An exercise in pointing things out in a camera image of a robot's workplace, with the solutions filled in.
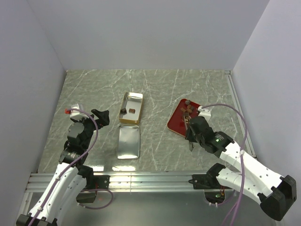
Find gold tin box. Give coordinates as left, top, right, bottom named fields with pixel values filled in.
left=119, top=92, right=143, bottom=125

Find red tin tray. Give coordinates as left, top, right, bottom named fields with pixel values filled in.
left=167, top=99, right=200, bottom=137

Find dark chocolate piece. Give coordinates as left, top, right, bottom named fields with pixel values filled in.
left=120, top=108, right=127, bottom=114

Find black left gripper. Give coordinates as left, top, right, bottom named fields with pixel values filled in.
left=72, top=108, right=109, bottom=149

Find aluminium right rail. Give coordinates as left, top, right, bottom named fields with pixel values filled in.
left=224, top=70, right=261, bottom=171

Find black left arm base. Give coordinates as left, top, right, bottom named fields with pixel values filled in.
left=76, top=175, right=110, bottom=203

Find aluminium rail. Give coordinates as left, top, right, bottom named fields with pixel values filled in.
left=25, top=171, right=273, bottom=193
left=224, top=70, right=261, bottom=171

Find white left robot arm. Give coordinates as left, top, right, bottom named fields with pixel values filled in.
left=16, top=105, right=110, bottom=226

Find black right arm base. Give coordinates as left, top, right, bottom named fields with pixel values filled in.
left=188, top=171, right=230, bottom=206

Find metal tweezers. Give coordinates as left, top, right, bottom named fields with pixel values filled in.
left=183, top=114, right=195, bottom=152

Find aluminium front rail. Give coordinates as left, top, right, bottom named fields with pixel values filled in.
left=25, top=171, right=273, bottom=193

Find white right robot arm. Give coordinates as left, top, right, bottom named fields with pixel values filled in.
left=186, top=116, right=297, bottom=221

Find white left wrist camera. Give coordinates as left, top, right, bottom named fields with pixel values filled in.
left=64, top=104, right=87, bottom=121

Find silver tin lid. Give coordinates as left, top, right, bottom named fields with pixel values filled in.
left=117, top=125, right=140, bottom=160

